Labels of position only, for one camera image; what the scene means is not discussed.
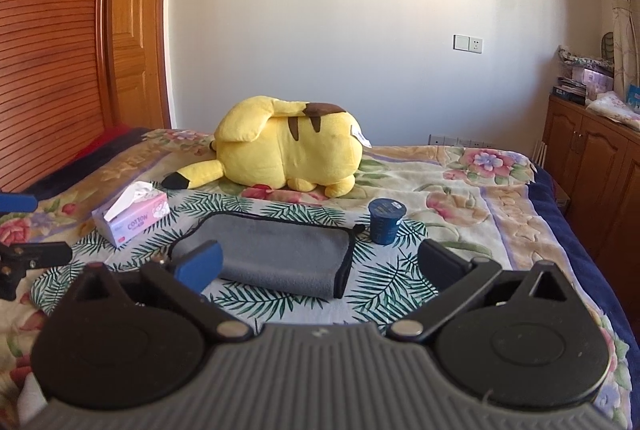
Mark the green fan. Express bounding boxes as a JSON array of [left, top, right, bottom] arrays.
[[601, 32, 615, 65]]

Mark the yellow pikachu plush toy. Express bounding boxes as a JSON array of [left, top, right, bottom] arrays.
[[162, 96, 371, 198]]

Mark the folded light cloth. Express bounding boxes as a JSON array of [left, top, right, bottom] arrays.
[[587, 91, 640, 131]]

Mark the wall power strip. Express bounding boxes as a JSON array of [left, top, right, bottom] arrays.
[[428, 135, 491, 149]]

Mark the wooden wardrobe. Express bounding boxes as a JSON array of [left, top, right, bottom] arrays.
[[1, 0, 170, 191]]

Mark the red cloth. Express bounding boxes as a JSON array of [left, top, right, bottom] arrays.
[[72, 125, 132, 161]]

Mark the purple grey microfiber towel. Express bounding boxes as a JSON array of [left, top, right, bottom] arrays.
[[169, 213, 363, 300]]

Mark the dark blue blanket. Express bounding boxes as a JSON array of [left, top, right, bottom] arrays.
[[25, 127, 151, 201]]

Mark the floral bed quilt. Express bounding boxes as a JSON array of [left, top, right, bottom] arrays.
[[1, 129, 639, 429]]

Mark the dark blue cup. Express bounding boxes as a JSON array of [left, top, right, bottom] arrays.
[[368, 197, 407, 246]]

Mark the pink storage box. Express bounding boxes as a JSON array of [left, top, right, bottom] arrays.
[[572, 68, 614, 101]]

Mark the white wall switch socket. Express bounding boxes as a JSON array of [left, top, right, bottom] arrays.
[[452, 34, 484, 54]]

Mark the blue white box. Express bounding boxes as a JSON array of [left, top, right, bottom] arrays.
[[626, 85, 640, 113]]

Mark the pink tissue box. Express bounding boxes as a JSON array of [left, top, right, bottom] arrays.
[[92, 181, 170, 248]]

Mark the wooden low cabinet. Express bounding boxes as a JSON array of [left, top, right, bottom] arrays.
[[542, 96, 640, 319]]

